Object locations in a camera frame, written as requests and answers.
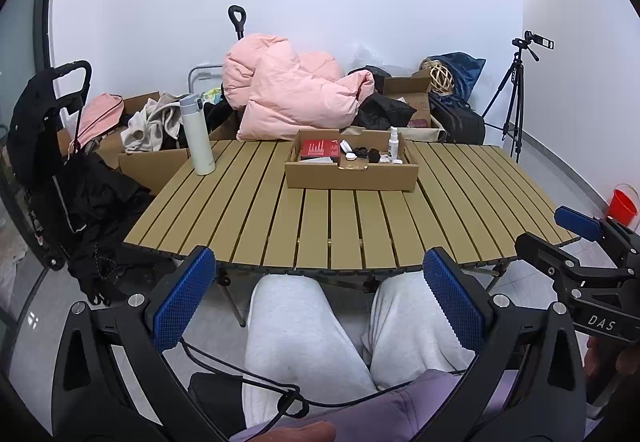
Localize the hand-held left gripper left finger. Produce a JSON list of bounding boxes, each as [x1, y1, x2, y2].
[[51, 245, 226, 442]]

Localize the cardboard tray box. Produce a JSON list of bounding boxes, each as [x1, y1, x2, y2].
[[284, 128, 420, 193]]

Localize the brown cardboard box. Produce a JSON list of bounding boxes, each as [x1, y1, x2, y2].
[[382, 76, 446, 143]]

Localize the clear plastic bag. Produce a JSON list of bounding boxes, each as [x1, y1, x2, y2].
[[350, 42, 388, 73]]

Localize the person's left forearm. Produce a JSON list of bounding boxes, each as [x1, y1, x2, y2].
[[245, 421, 337, 442]]

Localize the beige crumpled clothing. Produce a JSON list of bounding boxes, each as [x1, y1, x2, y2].
[[121, 92, 183, 155]]

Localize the black garment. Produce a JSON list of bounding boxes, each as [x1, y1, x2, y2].
[[352, 93, 418, 132]]

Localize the small white spray bottle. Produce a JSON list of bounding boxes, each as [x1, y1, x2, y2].
[[387, 127, 403, 165]]

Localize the black cart handle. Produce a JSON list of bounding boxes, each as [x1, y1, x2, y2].
[[228, 4, 248, 43]]

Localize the person's white pants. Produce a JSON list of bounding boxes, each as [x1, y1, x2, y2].
[[242, 274, 476, 428]]

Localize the black stroller frame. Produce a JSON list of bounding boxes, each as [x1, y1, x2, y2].
[[7, 59, 96, 273]]

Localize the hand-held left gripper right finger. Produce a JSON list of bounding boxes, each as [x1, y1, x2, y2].
[[422, 247, 588, 442]]

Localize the black seat pad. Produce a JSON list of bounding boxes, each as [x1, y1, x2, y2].
[[187, 372, 248, 417]]

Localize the person's purple hoodie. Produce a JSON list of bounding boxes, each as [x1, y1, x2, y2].
[[227, 369, 521, 442]]

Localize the black duffel bag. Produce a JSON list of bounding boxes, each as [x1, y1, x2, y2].
[[430, 97, 487, 145]]

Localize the pink duvet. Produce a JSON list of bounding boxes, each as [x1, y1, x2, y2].
[[221, 33, 376, 143]]

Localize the thin black cable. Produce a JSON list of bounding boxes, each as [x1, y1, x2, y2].
[[177, 337, 401, 419]]

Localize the blue bag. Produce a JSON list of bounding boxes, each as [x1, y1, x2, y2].
[[419, 52, 487, 100]]

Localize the pink bag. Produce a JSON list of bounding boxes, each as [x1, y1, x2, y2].
[[75, 92, 125, 150]]

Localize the black camera tripod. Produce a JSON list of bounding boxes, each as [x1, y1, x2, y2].
[[481, 29, 556, 165]]

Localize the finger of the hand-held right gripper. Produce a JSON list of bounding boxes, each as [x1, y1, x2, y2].
[[515, 232, 583, 288], [555, 205, 626, 248]]

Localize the person's right hand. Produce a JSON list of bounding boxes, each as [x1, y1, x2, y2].
[[585, 336, 640, 375]]

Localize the white thermos bottle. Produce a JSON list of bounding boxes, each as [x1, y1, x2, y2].
[[179, 93, 217, 176]]

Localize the red and black box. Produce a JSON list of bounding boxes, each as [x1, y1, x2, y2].
[[300, 138, 342, 160]]

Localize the large cardboard box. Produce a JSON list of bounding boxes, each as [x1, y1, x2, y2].
[[57, 92, 241, 198]]

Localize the grey metal rack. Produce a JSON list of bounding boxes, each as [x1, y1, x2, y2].
[[187, 64, 224, 98]]

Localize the red bucket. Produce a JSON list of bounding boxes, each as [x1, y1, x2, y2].
[[606, 183, 640, 225]]

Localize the wicker basket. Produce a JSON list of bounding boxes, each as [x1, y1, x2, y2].
[[424, 59, 455, 95]]

